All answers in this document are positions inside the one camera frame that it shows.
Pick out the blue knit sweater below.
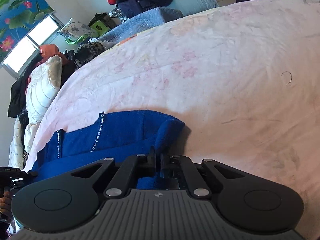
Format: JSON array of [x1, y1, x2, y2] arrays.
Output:
[[31, 110, 185, 182]]

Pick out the black clothes by window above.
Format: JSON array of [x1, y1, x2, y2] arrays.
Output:
[[8, 53, 43, 118]]

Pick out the person's left hand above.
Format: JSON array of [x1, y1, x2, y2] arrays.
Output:
[[0, 192, 13, 224]]

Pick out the pink floral bed sheet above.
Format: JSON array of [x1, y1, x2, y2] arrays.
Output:
[[25, 0, 319, 239]]

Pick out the leopard print garment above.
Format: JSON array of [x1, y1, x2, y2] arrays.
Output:
[[73, 42, 105, 68]]

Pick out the white script print quilt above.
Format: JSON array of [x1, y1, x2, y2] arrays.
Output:
[[9, 117, 24, 170]]

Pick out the white puffy jacket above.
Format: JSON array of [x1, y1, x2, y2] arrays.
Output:
[[24, 55, 62, 153]]

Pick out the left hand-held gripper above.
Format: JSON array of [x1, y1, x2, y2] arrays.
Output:
[[0, 167, 38, 197]]

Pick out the green plastic stool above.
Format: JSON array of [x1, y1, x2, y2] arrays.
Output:
[[65, 21, 111, 45]]

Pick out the light blue quilted blanket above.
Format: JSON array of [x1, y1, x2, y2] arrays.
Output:
[[98, 7, 183, 44]]

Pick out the orange garment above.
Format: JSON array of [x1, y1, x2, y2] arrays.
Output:
[[40, 44, 68, 65]]

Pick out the floral grey pillow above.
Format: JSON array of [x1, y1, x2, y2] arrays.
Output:
[[57, 18, 98, 42]]

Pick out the bright window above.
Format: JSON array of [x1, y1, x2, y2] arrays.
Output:
[[1, 14, 62, 78]]

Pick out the lotus flower wall poster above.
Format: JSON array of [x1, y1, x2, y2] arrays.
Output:
[[1, 0, 54, 61]]

